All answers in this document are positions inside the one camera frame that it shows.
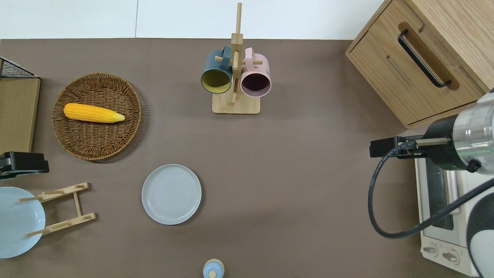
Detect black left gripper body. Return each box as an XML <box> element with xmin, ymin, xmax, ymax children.
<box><xmin>0</xmin><ymin>151</ymin><xmax>50</xmax><ymax>180</ymax></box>

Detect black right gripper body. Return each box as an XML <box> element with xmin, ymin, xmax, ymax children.
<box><xmin>370</xmin><ymin>136</ymin><xmax>428</xmax><ymax>159</ymax></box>

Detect gray round plate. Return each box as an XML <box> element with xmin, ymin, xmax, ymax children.
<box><xmin>141</xmin><ymin>164</ymin><xmax>202</xmax><ymax>225</ymax></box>

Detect light blue plate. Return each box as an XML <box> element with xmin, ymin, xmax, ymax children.
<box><xmin>0</xmin><ymin>186</ymin><xmax>46</xmax><ymax>259</ymax></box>

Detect wooden dish rack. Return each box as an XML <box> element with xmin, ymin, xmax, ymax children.
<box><xmin>19</xmin><ymin>182</ymin><xmax>97</xmax><ymax>237</ymax></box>

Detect brown wicker basket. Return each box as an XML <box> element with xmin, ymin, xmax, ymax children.
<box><xmin>51</xmin><ymin>73</ymin><xmax>142</xmax><ymax>161</ymax></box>

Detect yellow corn cob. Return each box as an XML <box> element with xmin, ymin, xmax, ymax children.
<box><xmin>63</xmin><ymin>103</ymin><xmax>125</xmax><ymax>124</ymax></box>

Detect brown table mat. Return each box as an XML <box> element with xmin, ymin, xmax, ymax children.
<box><xmin>0</xmin><ymin>38</ymin><xmax>494</xmax><ymax>278</ymax></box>

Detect wooden cabinet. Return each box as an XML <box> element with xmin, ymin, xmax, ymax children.
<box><xmin>346</xmin><ymin>0</ymin><xmax>494</xmax><ymax>129</ymax></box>

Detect white toaster oven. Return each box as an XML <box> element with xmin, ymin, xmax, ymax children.
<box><xmin>415</xmin><ymin>156</ymin><xmax>494</xmax><ymax>277</ymax></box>

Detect pink mug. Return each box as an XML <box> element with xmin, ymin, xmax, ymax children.
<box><xmin>240</xmin><ymin>47</ymin><xmax>272</xmax><ymax>97</ymax></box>

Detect wooden mug tree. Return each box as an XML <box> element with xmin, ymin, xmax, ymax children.
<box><xmin>212</xmin><ymin>3</ymin><xmax>261</xmax><ymax>115</ymax></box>

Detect teal mug yellow inside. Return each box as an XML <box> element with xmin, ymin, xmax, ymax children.
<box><xmin>200</xmin><ymin>45</ymin><xmax>233</xmax><ymax>94</ymax></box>

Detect wire grid storage box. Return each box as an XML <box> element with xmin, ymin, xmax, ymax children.
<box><xmin>0</xmin><ymin>57</ymin><xmax>41</xmax><ymax>153</ymax></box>

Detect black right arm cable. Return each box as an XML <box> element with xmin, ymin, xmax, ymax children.
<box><xmin>367</xmin><ymin>145</ymin><xmax>494</xmax><ymax>239</ymax></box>

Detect black cabinet handle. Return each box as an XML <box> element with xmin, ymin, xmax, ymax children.
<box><xmin>398</xmin><ymin>30</ymin><xmax>452</xmax><ymax>88</ymax></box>

